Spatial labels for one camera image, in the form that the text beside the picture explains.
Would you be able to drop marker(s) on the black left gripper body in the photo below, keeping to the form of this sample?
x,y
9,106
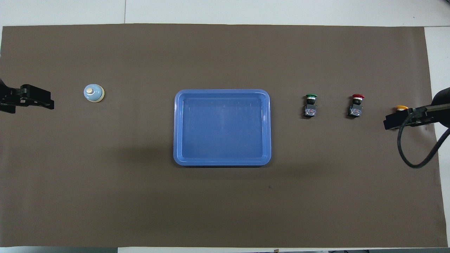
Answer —
x,y
35,94

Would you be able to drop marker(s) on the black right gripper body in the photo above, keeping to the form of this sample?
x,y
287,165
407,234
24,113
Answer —
x,y
400,116

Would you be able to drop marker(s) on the yellow push button switch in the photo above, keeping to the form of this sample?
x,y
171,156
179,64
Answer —
x,y
402,107

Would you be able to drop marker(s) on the red push button switch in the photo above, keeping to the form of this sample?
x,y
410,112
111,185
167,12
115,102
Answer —
x,y
357,105

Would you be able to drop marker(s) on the blue call bell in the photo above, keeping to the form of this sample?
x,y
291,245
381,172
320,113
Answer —
x,y
93,93

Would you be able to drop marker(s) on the green push button switch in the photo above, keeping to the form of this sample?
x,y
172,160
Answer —
x,y
310,105

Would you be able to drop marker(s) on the blue plastic tray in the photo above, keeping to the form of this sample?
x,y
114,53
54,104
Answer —
x,y
221,126

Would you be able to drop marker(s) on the brown table mat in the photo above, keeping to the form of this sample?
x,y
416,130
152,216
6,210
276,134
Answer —
x,y
225,52

